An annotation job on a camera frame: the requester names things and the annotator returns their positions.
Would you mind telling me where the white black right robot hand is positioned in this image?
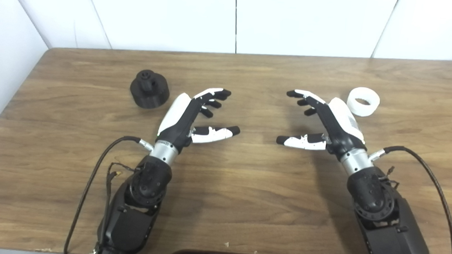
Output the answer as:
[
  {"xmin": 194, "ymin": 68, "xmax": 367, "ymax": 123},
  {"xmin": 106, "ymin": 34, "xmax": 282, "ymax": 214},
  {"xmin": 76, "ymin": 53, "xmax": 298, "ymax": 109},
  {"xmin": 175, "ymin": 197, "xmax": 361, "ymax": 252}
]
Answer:
[{"xmin": 274, "ymin": 88, "xmax": 379, "ymax": 177}]

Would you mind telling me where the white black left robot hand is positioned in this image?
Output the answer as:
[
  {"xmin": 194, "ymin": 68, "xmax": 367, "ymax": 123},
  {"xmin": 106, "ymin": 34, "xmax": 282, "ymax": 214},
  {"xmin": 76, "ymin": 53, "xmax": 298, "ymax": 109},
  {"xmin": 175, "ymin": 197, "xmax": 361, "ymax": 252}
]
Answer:
[{"xmin": 149, "ymin": 84, "xmax": 244, "ymax": 170}]

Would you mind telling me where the white plastic ring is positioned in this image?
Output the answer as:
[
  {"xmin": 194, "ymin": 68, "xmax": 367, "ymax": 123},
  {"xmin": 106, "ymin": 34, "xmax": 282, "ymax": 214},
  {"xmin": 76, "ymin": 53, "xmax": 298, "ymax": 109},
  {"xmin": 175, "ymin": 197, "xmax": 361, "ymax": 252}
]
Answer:
[{"xmin": 346, "ymin": 86, "xmax": 381, "ymax": 118}]

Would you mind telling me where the round black plastic part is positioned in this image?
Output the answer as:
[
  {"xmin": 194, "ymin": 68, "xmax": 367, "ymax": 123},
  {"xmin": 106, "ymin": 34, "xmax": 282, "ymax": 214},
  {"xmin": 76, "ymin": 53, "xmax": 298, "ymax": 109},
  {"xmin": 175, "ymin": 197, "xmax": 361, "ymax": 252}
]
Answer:
[{"xmin": 129, "ymin": 69, "xmax": 172, "ymax": 111}]

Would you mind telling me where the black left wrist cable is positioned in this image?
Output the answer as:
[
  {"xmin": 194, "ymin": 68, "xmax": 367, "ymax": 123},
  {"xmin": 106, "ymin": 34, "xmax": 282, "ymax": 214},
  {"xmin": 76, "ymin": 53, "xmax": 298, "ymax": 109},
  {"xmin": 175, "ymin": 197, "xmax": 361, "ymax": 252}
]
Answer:
[{"xmin": 63, "ymin": 132, "xmax": 155, "ymax": 254}]

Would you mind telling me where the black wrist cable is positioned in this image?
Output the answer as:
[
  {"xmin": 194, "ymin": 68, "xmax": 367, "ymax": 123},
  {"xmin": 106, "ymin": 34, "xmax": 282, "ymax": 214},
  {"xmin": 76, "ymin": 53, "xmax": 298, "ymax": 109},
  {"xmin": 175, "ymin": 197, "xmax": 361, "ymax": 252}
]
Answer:
[
  {"xmin": 63, "ymin": 132, "xmax": 155, "ymax": 254},
  {"xmin": 363, "ymin": 144, "xmax": 452, "ymax": 254}
]

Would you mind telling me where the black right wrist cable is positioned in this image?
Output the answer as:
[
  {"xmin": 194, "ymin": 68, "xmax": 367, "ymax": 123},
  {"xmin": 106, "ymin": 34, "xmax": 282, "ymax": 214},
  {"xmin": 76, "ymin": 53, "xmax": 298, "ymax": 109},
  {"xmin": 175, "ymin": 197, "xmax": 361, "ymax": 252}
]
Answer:
[{"xmin": 363, "ymin": 144, "xmax": 452, "ymax": 254}]

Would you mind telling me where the thin right arm wire bundle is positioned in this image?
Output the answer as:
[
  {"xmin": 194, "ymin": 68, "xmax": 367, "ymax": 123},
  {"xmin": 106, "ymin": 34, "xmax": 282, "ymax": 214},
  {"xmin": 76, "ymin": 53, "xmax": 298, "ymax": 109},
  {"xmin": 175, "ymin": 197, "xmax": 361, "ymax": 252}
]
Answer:
[{"xmin": 377, "ymin": 165, "xmax": 401, "ymax": 190}]

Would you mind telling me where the thin arm wire bundle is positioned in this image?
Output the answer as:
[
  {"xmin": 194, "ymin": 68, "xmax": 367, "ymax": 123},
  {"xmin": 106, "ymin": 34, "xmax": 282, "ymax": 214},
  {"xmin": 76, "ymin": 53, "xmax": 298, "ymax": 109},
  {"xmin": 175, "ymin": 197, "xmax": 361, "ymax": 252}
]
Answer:
[
  {"xmin": 103, "ymin": 161, "xmax": 138, "ymax": 232},
  {"xmin": 377, "ymin": 165, "xmax": 401, "ymax": 190}
]

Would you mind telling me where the thin left arm wire bundle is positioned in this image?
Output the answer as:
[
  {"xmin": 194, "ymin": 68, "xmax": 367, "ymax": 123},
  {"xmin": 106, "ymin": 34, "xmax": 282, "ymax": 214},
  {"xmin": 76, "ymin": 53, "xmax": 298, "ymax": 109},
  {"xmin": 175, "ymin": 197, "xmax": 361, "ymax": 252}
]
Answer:
[{"xmin": 103, "ymin": 161, "xmax": 138, "ymax": 232}]

